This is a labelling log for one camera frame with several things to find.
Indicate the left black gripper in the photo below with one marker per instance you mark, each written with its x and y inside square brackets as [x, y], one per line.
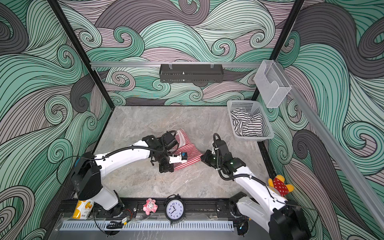
[164, 169]

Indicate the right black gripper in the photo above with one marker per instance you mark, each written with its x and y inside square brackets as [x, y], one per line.
[206, 159]

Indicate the red white striped tank top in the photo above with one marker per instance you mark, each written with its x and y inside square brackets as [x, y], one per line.
[186, 146]

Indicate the black white striped tank top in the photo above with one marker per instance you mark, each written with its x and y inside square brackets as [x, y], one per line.
[246, 125]

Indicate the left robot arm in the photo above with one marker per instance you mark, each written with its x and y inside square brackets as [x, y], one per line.
[89, 170]

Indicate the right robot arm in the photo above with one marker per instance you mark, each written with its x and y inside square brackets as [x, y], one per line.
[282, 219]

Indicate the pink plush toy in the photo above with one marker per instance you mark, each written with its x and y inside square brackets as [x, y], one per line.
[150, 206]

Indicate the black alarm clock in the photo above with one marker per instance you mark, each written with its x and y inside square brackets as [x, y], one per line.
[175, 209]

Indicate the grey plastic laundry basket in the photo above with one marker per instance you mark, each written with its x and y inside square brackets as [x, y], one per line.
[253, 108]

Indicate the yellow plush toy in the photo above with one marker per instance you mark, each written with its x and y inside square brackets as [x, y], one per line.
[278, 185]

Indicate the yellow drink cup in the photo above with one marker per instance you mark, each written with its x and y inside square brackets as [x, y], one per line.
[83, 209]

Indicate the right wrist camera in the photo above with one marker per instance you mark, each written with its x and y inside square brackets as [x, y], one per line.
[220, 147]

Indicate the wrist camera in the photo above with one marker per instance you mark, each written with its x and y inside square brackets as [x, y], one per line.
[174, 147]
[220, 147]

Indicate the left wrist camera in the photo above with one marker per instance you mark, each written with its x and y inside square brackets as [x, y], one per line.
[174, 147]

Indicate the white slotted cable duct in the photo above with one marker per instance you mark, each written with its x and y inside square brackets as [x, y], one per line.
[149, 226]

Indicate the black wall shelf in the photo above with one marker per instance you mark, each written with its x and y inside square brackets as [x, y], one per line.
[191, 74]

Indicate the clear wall-mounted bin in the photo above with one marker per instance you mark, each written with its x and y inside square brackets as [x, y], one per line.
[272, 83]

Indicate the aluminium rail back wall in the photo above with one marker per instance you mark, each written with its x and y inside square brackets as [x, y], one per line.
[138, 64]

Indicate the aluminium rail wall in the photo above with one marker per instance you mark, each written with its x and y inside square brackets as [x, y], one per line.
[337, 99]
[138, 64]

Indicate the aluminium rail right wall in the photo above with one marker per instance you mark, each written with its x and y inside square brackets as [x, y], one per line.
[337, 99]

